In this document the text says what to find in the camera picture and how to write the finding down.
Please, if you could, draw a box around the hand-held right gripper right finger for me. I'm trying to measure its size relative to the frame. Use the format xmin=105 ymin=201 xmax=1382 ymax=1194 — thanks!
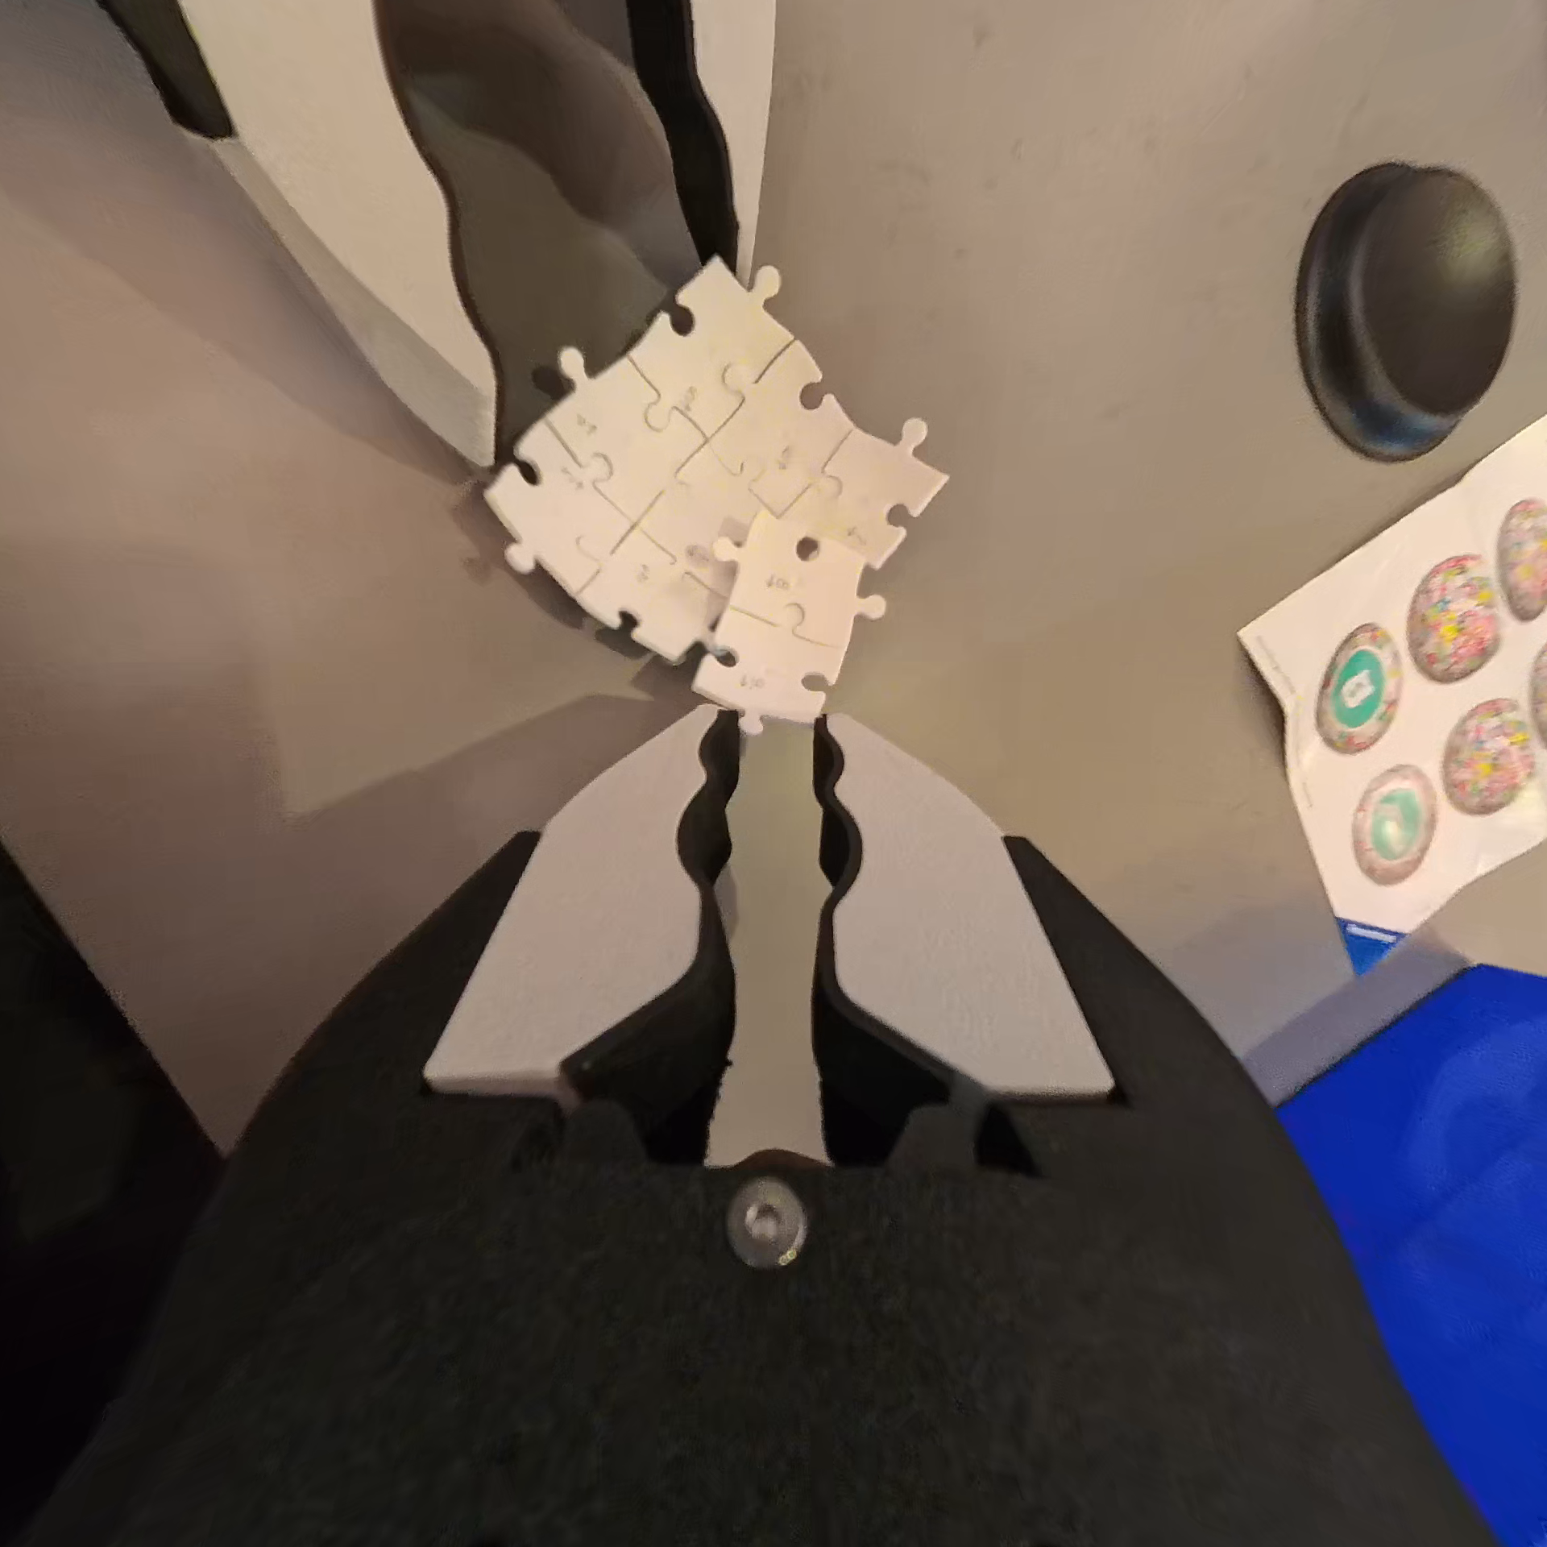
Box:
xmin=812 ymin=713 xmax=1116 ymax=1168

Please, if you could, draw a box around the blue box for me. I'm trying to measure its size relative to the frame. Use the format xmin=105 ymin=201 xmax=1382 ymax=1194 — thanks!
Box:
xmin=1275 ymin=964 xmax=1547 ymax=1547

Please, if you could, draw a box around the joined white puzzle section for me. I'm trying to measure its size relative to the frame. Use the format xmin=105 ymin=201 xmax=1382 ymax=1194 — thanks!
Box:
xmin=483 ymin=256 xmax=951 ymax=665

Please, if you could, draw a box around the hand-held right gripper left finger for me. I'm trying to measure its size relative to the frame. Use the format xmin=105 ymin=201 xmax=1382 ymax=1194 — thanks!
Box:
xmin=424 ymin=706 xmax=742 ymax=1168

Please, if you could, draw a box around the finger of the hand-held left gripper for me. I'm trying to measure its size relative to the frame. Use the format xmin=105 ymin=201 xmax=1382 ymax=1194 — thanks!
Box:
xmin=179 ymin=0 xmax=573 ymax=470
xmin=626 ymin=0 xmax=779 ymax=288

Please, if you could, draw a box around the white printed instruction sheet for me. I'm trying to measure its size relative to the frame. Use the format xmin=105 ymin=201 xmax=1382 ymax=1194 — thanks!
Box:
xmin=1238 ymin=417 xmax=1547 ymax=975

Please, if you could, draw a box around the small joined puzzle pair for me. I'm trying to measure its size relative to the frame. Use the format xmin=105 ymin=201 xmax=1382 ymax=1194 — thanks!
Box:
xmin=693 ymin=509 xmax=890 ymax=737

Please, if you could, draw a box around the black round desk grommet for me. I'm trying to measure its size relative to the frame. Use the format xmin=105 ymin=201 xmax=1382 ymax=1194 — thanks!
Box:
xmin=1295 ymin=162 xmax=1518 ymax=464

